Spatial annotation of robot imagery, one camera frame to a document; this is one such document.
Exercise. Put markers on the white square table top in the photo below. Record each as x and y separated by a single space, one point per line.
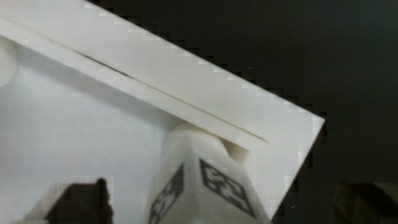
101 86

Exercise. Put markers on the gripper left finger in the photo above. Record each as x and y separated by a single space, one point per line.
80 207

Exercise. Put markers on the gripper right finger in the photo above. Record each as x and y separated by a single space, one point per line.
364 203

